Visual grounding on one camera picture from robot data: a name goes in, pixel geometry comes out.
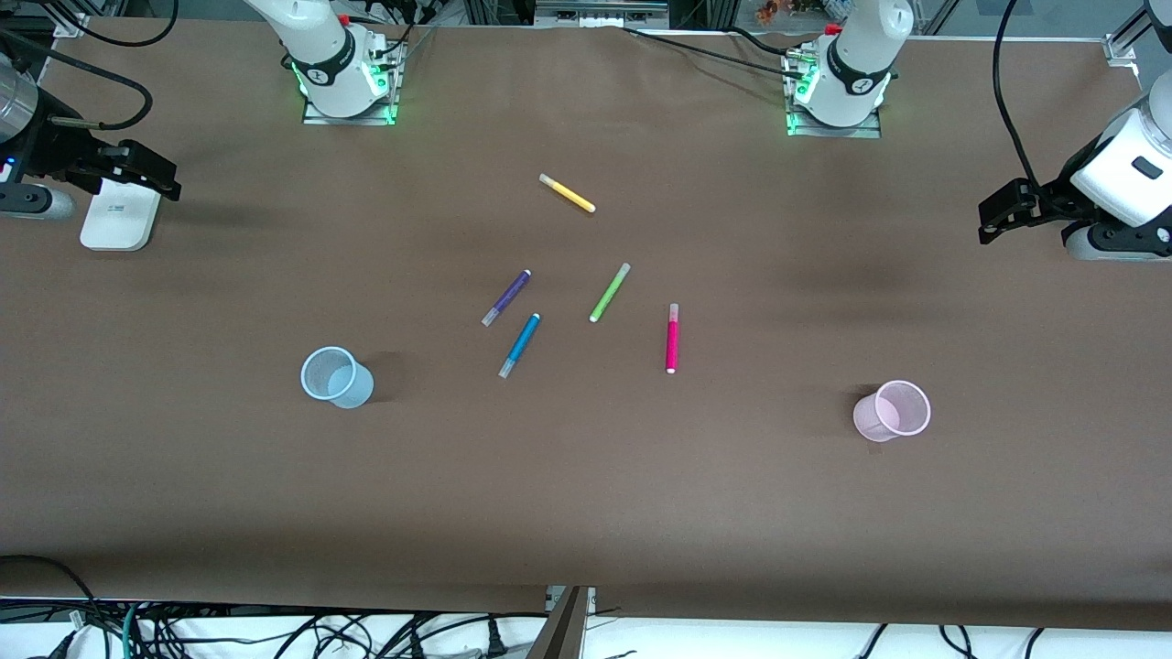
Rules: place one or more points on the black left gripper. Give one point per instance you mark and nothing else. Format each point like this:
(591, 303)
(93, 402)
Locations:
(1047, 199)

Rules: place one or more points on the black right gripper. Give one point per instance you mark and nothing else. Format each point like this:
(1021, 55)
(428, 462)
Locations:
(52, 151)

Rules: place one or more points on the pink marker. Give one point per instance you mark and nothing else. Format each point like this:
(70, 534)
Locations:
(673, 339)

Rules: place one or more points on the blue marker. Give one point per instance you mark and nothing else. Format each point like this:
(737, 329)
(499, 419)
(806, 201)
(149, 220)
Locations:
(519, 345)

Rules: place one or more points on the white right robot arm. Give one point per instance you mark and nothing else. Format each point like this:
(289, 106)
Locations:
(325, 55)

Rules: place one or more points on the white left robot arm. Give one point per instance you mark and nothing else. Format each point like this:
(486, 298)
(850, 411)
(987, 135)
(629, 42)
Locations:
(1131, 156)

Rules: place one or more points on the white desk lamp stand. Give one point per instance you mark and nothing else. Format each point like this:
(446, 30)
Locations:
(119, 215)

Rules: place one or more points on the translucent pink plastic cup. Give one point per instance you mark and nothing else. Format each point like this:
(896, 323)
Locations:
(893, 412)

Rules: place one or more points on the translucent blue plastic cup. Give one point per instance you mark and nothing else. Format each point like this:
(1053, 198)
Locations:
(337, 377)

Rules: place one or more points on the orange background object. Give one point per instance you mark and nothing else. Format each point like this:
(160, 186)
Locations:
(767, 11)

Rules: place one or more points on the purple marker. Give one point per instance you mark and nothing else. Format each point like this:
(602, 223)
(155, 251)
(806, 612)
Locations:
(506, 297)

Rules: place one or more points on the green marker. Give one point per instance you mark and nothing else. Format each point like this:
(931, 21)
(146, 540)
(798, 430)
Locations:
(610, 292)

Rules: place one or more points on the yellow marker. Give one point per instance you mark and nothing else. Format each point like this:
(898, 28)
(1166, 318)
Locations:
(568, 193)

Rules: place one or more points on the brown table mat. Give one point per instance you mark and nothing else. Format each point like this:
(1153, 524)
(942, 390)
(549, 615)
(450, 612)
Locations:
(586, 503)

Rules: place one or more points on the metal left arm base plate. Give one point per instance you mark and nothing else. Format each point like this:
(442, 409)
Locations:
(870, 130)

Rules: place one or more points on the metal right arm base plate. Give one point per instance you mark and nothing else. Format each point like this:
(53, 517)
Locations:
(316, 116)

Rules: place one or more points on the aluminium frame corner post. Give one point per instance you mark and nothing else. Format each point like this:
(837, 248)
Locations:
(71, 20)
(1124, 41)

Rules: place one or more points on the silver frame crossbar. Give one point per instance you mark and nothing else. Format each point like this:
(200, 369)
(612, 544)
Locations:
(600, 11)

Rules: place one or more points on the metal table leg bracket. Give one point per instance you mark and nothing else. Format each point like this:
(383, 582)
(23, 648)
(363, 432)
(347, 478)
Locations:
(568, 627)

